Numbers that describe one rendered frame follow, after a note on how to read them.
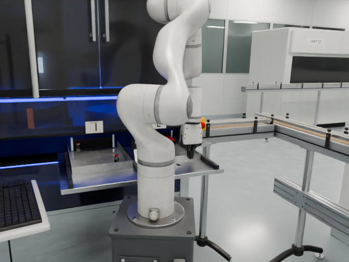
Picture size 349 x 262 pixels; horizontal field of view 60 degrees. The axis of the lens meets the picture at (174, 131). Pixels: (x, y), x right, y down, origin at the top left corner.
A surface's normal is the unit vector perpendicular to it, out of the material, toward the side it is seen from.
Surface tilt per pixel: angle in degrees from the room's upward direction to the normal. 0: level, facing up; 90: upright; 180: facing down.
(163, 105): 82
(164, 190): 90
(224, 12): 90
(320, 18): 90
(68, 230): 90
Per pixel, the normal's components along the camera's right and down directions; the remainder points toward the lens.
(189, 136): 0.32, 0.23
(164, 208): 0.52, 0.21
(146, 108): -0.29, 0.30
